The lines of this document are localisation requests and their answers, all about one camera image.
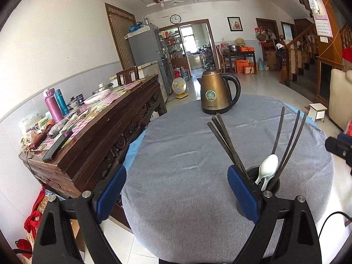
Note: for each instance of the bronze electric kettle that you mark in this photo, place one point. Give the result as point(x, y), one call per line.
point(214, 93)

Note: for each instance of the blue thermos bottle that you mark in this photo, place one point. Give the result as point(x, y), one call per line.
point(62, 103)

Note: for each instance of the black utensil holder cup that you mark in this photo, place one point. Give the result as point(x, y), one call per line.
point(253, 173)

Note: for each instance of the metal pot with lid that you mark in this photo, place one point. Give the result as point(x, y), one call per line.
point(102, 88)

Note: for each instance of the grey refrigerator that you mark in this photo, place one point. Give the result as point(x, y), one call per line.
point(145, 46)

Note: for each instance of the blue under cloth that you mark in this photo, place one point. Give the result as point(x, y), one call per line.
point(134, 148)

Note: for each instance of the brown wooden door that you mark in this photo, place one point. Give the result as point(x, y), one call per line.
point(121, 38)

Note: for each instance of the round wall clock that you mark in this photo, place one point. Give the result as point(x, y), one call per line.
point(175, 19)

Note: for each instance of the pink thermos bottle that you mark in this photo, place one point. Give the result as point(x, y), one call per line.
point(53, 107)

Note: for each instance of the orange cardboard box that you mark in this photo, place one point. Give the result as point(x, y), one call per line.
point(243, 66)

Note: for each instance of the white ceramic spoon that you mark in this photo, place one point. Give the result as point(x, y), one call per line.
point(270, 163)
point(258, 181)

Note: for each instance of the cream sofa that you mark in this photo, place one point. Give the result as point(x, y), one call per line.
point(341, 96)

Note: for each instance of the dark chopstick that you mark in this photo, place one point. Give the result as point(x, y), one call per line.
point(295, 123)
point(278, 129)
point(300, 123)
point(217, 125)
point(222, 121)
point(213, 129)

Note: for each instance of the wooden dining table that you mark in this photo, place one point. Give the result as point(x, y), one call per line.
point(233, 54)

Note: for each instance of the wall calendar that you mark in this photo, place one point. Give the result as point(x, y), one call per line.
point(323, 19)

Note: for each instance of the small yellow floor fan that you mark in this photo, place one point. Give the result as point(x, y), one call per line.
point(179, 85)

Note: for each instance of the blue water jug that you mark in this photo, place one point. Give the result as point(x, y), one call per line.
point(185, 74)

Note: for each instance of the white chest freezer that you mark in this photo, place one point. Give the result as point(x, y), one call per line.
point(148, 70)

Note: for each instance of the black phone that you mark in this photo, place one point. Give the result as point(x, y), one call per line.
point(56, 150)

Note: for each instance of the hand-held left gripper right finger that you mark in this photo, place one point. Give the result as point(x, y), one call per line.
point(244, 195)

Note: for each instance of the grey tablecloth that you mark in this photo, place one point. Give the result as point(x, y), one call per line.
point(178, 170)

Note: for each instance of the wooden chair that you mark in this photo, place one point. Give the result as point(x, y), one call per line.
point(127, 74)

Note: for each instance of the carved wooden sideboard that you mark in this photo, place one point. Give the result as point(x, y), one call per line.
point(90, 143)

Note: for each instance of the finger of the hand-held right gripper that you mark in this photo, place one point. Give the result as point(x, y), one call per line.
point(337, 147)

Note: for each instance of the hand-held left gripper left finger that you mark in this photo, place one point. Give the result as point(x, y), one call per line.
point(110, 195)

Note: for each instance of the wooden staircase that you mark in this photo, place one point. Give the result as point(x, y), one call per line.
point(299, 49)

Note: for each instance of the red bag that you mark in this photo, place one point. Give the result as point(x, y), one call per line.
point(33, 217)

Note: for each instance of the framed wall picture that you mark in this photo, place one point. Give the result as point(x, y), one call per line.
point(235, 24)

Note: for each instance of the small white stool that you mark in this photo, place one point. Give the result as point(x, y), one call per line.
point(317, 108)

